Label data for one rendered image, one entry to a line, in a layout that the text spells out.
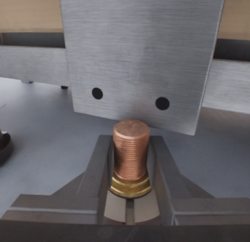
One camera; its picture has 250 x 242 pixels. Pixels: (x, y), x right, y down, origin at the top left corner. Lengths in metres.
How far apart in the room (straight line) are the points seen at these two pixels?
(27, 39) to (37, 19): 0.04
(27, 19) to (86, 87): 0.20
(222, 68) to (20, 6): 0.30
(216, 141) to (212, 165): 0.07
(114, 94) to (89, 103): 0.03
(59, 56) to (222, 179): 0.29
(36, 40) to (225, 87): 0.28
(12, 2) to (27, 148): 0.24
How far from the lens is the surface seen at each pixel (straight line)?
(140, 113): 0.15
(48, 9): 0.31
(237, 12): 0.23
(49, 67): 0.26
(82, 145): 0.33
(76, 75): 0.17
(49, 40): 0.32
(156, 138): 0.15
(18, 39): 0.37
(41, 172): 0.30
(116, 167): 0.16
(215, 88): 0.20
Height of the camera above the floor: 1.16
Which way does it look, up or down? 28 degrees up
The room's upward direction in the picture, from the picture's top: 179 degrees counter-clockwise
